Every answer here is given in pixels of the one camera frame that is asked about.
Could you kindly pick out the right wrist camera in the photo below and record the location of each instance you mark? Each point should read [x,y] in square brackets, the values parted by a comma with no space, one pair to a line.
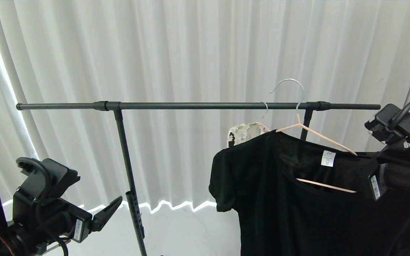
[404,128]

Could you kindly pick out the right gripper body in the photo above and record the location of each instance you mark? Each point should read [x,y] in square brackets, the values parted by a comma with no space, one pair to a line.
[404,177]

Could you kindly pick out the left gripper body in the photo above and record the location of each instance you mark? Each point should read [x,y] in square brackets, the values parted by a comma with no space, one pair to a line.
[59,220]

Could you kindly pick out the black clothes rack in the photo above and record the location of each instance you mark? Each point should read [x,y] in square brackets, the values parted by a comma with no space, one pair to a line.
[190,105]

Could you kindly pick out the black garment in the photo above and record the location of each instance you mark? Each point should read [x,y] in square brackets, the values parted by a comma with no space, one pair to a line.
[279,213]

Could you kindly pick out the pink clothes hanger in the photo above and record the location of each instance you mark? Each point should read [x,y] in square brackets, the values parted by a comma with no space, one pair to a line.
[266,106]
[319,137]

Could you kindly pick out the white curtain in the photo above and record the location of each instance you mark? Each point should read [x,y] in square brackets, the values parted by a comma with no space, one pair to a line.
[190,53]

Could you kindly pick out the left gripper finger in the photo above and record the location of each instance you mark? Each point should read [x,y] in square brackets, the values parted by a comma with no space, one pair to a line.
[105,215]

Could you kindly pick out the cream printed garment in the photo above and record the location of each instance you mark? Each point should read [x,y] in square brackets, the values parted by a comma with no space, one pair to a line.
[244,131]

